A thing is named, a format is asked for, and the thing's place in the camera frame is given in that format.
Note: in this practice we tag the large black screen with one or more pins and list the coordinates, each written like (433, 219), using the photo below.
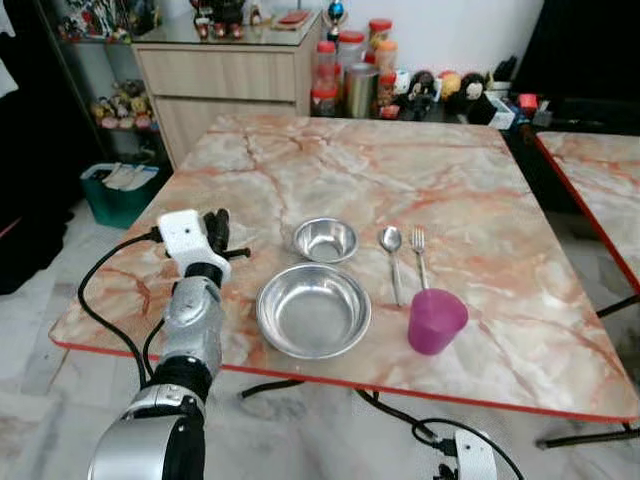
(580, 45)

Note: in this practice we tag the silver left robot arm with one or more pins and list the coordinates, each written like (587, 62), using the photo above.
(190, 325)

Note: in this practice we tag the red flat case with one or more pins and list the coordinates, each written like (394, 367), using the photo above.
(292, 18)

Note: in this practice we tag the small red box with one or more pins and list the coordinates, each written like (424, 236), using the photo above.
(528, 102)

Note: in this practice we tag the white papers bundle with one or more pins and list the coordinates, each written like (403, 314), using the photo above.
(125, 177)

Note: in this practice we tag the dark figurine set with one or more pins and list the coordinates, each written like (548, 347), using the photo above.
(218, 18)

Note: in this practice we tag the steel canister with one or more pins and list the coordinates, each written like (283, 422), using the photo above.
(361, 90)

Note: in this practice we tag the orange filled jar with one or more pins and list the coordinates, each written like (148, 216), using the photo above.
(386, 56)

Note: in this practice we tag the clear jar red lid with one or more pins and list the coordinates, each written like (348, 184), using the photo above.
(351, 48)

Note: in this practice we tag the white blue small box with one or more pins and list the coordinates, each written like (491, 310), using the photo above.
(500, 112)

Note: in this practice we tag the purple plastic cup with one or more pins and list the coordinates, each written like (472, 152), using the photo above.
(436, 322)

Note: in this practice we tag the black plush toy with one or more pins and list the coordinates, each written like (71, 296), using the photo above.
(474, 90)
(421, 92)

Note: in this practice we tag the colourful shelf toys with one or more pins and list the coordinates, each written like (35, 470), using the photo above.
(105, 20)

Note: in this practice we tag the blue ball ornament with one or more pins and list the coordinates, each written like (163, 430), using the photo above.
(336, 12)

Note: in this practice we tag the steel fork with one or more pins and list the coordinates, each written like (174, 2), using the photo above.
(418, 240)

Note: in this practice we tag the small shelf toy figures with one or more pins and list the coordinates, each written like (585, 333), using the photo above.
(125, 108)

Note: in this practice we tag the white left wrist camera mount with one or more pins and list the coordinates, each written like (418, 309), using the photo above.
(183, 237)

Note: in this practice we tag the small red jar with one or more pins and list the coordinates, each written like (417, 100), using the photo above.
(387, 92)

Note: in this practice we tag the large steel bowl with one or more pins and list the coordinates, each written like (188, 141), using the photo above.
(313, 312)

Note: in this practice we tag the tall red-lid jar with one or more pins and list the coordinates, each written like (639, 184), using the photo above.
(324, 75)

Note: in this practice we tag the steel spoon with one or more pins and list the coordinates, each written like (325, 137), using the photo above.
(390, 238)

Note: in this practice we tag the green plastic basket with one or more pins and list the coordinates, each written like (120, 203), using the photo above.
(115, 205)

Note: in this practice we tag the yellow plush toy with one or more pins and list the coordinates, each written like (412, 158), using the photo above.
(450, 83)

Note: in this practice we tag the small steel bowl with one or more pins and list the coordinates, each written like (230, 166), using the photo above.
(325, 240)

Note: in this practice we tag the wooden drawer cabinet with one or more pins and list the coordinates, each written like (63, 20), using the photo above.
(220, 78)

